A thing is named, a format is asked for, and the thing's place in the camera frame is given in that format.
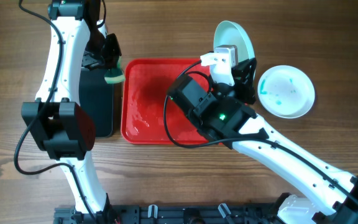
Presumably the green yellow scrub sponge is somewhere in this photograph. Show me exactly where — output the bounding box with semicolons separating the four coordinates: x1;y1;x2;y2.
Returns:
104;56;126;84

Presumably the white plate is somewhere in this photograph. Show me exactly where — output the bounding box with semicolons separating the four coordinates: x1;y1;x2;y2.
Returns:
257;65;316;118
213;21;255;63

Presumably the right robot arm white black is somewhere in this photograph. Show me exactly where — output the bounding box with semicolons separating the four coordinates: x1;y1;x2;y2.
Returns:
193;45;358;223

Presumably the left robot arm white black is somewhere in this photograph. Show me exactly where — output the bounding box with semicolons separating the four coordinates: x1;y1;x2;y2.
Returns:
21;1;121;223

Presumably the black tray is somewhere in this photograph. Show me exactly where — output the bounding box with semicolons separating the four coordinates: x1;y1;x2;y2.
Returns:
79;68;114;138

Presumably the red tray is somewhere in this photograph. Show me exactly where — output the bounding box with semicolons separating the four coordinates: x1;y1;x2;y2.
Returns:
121;58;207;144

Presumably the black mounting rail base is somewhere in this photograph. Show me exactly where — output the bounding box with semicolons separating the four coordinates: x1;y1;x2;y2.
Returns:
53;203;282;224

